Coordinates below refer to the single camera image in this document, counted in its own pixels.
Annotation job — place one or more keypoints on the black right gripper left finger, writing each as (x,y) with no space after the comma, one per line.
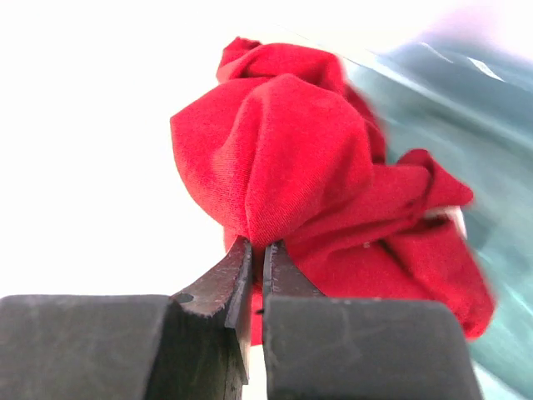
(190,345)

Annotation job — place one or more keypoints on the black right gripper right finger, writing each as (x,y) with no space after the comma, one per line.
(318,347)

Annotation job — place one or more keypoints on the red t shirt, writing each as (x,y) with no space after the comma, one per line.
(284,149)

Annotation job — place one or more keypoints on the teal transparent plastic bin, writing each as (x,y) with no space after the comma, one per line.
(466,96)

